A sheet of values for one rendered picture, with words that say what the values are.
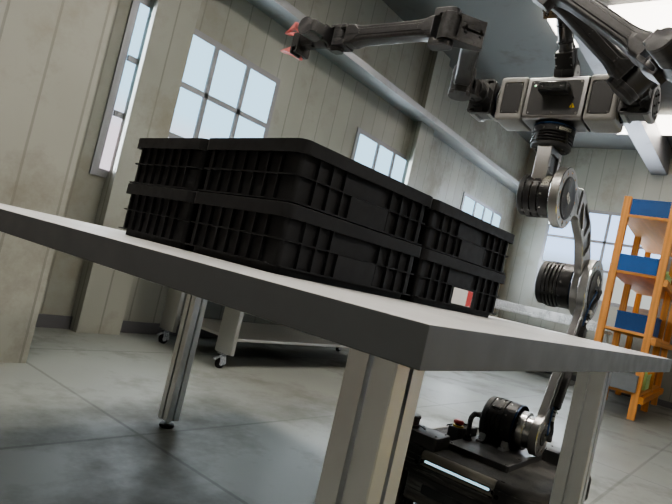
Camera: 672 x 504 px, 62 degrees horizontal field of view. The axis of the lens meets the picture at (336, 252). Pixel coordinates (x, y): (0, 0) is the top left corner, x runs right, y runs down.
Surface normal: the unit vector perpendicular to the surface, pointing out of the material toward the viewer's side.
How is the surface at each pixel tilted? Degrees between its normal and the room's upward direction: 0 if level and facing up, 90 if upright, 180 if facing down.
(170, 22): 90
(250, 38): 90
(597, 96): 90
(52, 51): 90
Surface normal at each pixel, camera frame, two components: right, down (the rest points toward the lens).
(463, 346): 0.77, 0.15
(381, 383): -0.60, -0.17
